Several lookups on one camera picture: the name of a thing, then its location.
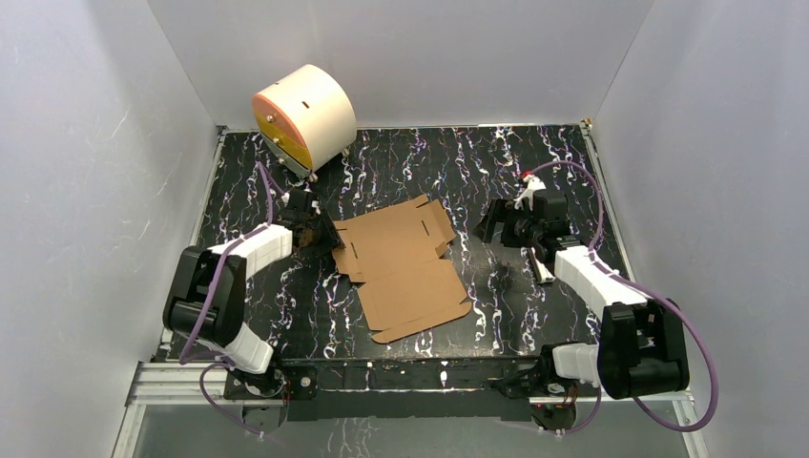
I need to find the aluminium table edge rail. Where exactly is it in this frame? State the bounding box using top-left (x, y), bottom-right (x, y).
top-left (579, 117), bottom-right (635, 281)
top-left (158, 124), bottom-right (226, 351)

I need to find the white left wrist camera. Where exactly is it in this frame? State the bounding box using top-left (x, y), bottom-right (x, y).
top-left (282, 188), bottom-right (320, 213)

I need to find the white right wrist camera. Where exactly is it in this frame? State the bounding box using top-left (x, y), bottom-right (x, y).
top-left (514, 171), bottom-right (547, 211)

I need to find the brown cardboard box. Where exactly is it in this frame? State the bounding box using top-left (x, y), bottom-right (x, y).
top-left (332, 195), bottom-right (471, 344)

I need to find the left aluminium table edge rail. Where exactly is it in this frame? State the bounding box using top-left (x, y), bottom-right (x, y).
top-left (158, 124), bottom-right (226, 351)

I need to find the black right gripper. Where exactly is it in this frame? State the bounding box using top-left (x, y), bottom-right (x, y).
top-left (470, 198), bottom-right (542, 248)

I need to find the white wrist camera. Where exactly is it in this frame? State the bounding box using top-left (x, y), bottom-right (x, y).
top-left (514, 171), bottom-right (547, 211)
top-left (282, 188), bottom-right (320, 213)

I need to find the aluminium front frame rail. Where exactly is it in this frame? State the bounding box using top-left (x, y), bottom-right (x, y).
top-left (114, 358), bottom-right (708, 457)

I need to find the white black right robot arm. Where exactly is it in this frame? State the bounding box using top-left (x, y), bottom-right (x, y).
top-left (473, 190), bottom-right (690, 399)

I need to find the small white plastic part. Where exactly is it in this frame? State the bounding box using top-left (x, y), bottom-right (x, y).
top-left (528, 248), bottom-right (555, 284)

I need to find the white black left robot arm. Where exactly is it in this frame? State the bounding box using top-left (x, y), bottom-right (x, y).
top-left (162, 189), bottom-right (343, 397)

